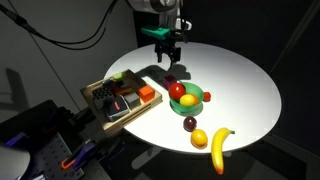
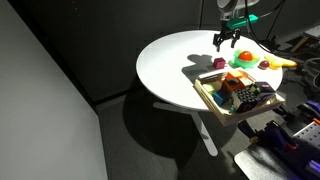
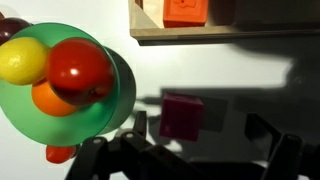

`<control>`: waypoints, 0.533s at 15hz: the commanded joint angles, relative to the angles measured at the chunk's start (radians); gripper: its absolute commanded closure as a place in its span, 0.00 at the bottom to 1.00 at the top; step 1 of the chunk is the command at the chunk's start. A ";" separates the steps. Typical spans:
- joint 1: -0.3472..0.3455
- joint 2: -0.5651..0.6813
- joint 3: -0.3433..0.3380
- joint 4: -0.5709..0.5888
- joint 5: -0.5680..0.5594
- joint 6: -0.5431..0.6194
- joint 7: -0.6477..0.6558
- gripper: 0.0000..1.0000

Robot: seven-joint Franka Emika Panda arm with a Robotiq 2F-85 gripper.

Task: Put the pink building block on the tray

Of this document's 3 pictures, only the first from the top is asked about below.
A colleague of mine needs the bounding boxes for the perforated metal breadboard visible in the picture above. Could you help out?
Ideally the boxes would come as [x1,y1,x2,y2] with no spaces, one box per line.
[25,132,85,180]

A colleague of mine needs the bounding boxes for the red toy tomato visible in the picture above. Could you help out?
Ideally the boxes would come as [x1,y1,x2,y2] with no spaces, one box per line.
[168,82,187,101]

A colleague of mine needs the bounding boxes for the black white patterned cube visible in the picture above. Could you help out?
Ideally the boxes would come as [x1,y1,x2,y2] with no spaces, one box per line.
[91,85,115,105]

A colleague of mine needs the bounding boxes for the dark red toy plum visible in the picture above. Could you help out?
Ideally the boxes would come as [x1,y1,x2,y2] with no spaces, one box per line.
[182,115,198,133]

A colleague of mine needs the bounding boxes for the orange building block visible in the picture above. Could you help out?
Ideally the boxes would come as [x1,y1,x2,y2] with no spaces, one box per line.
[137,84,156,103]

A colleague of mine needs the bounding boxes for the small red toy fruit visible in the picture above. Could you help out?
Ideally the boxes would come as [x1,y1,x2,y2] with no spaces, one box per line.
[202,91,212,103]

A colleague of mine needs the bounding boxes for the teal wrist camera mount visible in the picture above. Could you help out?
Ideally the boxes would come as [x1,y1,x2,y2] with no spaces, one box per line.
[140,25,172,41]

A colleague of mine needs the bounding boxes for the wooden tray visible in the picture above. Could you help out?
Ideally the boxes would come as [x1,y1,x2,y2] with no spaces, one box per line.
[79,68,164,138]

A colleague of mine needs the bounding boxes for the yellow toy lemon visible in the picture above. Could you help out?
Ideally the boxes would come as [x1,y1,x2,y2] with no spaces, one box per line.
[179,93,197,108]

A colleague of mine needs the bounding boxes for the blue building block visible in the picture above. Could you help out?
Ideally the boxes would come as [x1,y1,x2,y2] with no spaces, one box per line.
[105,79,117,90]

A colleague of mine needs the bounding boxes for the yellow orange toy fruit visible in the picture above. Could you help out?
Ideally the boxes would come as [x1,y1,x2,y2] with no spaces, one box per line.
[189,128,209,150]

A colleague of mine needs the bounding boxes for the black equipment stand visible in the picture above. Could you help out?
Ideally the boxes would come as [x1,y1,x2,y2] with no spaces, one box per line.
[0,99,111,180]

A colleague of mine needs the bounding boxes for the yellow toy banana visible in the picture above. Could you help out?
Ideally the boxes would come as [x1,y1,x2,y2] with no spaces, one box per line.
[210,126,236,176]

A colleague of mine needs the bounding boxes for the navy cube with red label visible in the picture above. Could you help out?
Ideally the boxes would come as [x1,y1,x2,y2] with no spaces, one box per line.
[103,95,130,123]

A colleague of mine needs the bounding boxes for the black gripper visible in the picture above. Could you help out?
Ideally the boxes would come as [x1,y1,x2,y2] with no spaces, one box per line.
[154,34,183,65]

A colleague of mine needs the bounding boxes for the green building block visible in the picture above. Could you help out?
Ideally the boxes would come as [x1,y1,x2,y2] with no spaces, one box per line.
[112,72,125,82]

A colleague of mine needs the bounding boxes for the white table base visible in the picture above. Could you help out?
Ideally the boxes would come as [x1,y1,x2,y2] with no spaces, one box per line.
[131,145,163,170]

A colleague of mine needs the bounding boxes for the green plastic bowl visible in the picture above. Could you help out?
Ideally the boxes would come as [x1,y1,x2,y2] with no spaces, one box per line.
[168,81,205,117]

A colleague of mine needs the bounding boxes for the purple clamp with orange handle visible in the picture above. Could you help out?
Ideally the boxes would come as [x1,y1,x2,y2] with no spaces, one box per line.
[60,141,98,171]

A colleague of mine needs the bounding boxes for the black cable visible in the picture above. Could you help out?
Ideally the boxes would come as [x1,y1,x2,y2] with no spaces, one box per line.
[0,0,120,46]
[54,27,108,52]

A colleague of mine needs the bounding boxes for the grey building block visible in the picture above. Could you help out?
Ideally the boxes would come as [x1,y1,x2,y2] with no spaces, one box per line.
[123,91,141,110]

